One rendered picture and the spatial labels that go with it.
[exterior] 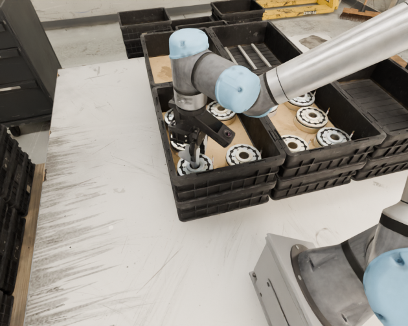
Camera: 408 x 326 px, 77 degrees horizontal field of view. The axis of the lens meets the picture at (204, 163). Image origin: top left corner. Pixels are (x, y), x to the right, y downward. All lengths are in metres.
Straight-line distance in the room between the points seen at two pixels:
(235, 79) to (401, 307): 0.37
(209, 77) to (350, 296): 0.44
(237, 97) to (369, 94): 0.82
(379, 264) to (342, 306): 0.19
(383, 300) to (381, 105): 0.88
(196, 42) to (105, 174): 0.61
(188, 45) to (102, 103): 0.83
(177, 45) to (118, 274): 0.59
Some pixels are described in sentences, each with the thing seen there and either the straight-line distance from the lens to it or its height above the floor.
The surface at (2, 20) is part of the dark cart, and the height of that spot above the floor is 0.84.
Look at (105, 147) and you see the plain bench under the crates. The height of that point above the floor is 0.70.
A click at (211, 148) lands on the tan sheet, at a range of 0.80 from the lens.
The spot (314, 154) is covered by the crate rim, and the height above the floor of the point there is 0.92.
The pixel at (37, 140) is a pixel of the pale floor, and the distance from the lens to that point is 2.38.
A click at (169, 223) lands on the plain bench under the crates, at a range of 0.81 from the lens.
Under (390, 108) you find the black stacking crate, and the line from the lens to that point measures 1.17.
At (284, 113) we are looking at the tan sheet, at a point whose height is 0.83.
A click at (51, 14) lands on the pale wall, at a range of 4.10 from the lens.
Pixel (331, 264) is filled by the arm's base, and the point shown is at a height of 0.96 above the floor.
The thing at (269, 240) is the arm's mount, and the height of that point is 0.94.
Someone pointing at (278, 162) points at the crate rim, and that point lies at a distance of 0.67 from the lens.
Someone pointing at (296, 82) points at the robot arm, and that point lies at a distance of 0.55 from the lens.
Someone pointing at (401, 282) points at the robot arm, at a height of 1.13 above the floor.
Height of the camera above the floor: 1.42
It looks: 50 degrees down
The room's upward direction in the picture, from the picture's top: straight up
